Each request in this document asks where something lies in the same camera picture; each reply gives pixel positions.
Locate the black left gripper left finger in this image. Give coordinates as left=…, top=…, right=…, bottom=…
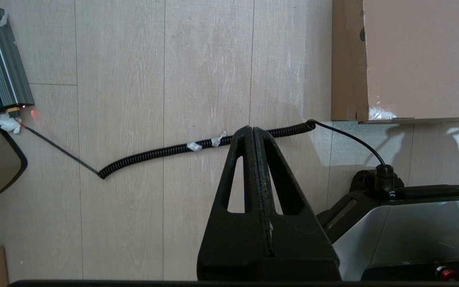
left=197, top=126, right=273, bottom=281

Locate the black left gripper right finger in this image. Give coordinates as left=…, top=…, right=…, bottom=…
left=253, top=127, right=342, bottom=281

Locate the brown cardboard shoe box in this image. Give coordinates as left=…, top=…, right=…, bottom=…
left=330, top=0, right=459, bottom=124

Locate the black and silver robot base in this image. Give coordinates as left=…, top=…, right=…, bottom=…
left=316, top=169, right=459, bottom=281

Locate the red emergency stop button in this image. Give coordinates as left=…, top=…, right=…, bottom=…
left=435, top=266, right=457, bottom=281

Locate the white tape wad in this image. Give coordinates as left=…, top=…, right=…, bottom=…
left=0, top=112, right=22, bottom=134

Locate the black coiled cable with tape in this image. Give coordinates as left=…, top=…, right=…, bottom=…
left=16, top=119, right=396, bottom=200

